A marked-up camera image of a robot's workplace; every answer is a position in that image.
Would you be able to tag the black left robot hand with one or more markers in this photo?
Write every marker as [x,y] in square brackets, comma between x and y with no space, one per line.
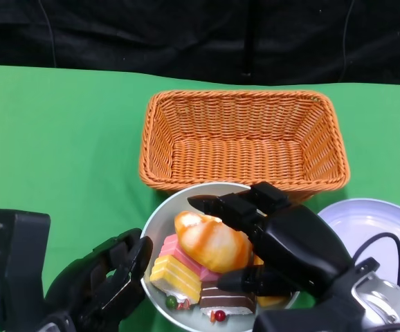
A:
[92,287]

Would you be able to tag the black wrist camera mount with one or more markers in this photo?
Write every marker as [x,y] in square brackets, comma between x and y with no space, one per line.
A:
[307,321]
[16,259]

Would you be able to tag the black backdrop curtain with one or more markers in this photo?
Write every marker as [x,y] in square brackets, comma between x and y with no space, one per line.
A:
[151,34]

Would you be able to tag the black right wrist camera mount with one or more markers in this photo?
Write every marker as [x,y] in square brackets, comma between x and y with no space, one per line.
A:
[307,321]

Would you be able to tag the large twisted bread roll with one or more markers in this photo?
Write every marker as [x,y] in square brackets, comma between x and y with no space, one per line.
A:
[272,301]

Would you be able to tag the oval glazed bread roll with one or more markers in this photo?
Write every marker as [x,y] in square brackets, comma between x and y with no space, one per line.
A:
[214,242]

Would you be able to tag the orange wicker basket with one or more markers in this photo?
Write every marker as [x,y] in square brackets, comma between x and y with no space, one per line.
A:
[238,155]

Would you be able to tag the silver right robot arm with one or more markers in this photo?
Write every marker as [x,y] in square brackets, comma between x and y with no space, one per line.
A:
[376,301]

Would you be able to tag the lavender plate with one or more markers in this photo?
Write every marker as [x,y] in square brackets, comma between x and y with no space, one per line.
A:
[366,218]

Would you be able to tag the brown chocolate cake slice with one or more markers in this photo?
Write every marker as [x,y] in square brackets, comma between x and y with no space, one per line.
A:
[227,299]

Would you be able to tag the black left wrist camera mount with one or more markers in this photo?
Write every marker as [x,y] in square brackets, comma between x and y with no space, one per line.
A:
[16,259]

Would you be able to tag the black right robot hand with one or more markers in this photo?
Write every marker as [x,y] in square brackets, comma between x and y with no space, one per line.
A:
[297,245]

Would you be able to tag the green table cloth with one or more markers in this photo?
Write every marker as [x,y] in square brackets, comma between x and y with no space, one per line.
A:
[65,138]

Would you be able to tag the salmon pink cake slice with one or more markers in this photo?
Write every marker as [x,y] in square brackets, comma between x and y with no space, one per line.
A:
[174,245]

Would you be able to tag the pale green bowl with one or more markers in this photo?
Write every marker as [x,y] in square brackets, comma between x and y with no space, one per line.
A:
[165,218]

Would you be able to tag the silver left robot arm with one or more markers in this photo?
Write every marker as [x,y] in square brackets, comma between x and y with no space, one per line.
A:
[56,325]

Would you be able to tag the yellow layered cake slice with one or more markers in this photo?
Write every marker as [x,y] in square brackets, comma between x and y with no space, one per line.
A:
[175,276]

